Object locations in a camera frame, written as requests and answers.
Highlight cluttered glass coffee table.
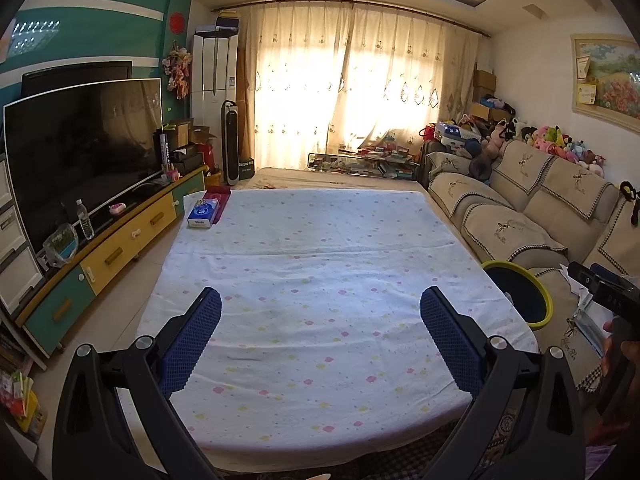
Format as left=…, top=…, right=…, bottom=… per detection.
left=307, top=147, right=421, bottom=179

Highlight large black television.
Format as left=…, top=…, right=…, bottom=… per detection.
left=2, top=77, right=164, bottom=257

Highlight white standing air conditioner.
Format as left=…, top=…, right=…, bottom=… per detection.
left=191, top=30, right=240, bottom=171

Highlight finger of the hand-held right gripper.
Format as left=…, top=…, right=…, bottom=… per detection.
left=590, top=262, right=640, bottom=291
left=567, top=261, right=640, bottom=311

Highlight person's right hand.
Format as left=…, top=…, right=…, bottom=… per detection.
left=600, top=320, right=622, bottom=377

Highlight clear plastic bag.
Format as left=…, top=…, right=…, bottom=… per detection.
left=570, top=305, right=609, bottom=357

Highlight hanging flower decoration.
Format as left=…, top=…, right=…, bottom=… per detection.
left=162, top=42, right=194, bottom=100

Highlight cream embroidered curtain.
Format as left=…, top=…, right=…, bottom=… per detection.
left=237, top=2, right=483, bottom=171

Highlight row of plush toys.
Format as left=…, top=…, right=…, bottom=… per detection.
left=510, top=120, right=607, bottom=179

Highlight black bin with yellow rim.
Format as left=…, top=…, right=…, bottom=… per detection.
left=480, top=260, right=555, bottom=331

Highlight curtain rod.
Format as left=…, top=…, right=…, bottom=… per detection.
left=215, top=0, right=488, bottom=39

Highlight beige sofa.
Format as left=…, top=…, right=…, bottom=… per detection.
left=422, top=137, right=640, bottom=401

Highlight framed flower painting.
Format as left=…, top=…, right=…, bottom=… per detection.
left=571, top=34, right=640, bottom=121

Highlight open cardboard boxes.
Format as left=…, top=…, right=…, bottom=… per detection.
left=167, top=120, right=212, bottom=171

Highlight black and white tower fan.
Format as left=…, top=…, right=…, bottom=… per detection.
left=221, top=100, right=242, bottom=186

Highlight clear water bottle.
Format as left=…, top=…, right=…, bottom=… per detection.
left=76, top=199, right=95, bottom=241

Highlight stack of cardboard boxes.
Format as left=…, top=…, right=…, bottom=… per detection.
left=470, top=69, right=502, bottom=121

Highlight black plush doll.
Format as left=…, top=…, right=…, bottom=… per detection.
left=620, top=180, right=640, bottom=227

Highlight red box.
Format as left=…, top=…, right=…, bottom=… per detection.
left=202, top=186, right=232, bottom=211

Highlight pile of colourful packets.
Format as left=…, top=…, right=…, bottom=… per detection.
left=0, top=360, right=47, bottom=442

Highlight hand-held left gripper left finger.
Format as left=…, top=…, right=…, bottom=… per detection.
left=52, top=286, right=223, bottom=480

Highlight white papers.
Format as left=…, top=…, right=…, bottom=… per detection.
left=565, top=266, right=593, bottom=311

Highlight blue star print case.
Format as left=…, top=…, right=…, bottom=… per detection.
left=434, top=121, right=476, bottom=154

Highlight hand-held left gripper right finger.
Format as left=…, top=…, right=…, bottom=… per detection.
left=419, top=286, right=586, bottom=480

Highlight teal and yellow television cabinet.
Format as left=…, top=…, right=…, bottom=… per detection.
left=15, top=165, right=211, bottom=361

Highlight blue tissue pack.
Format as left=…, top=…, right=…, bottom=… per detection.
left=187, top=199, right=221, bottom=230

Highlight white plastic drawer unit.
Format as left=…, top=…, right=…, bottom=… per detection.
left=0, top=155, right=47, bottom=312

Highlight dark grey neck pillow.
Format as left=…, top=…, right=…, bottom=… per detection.
left=470, top=152, right=494, bottom=184

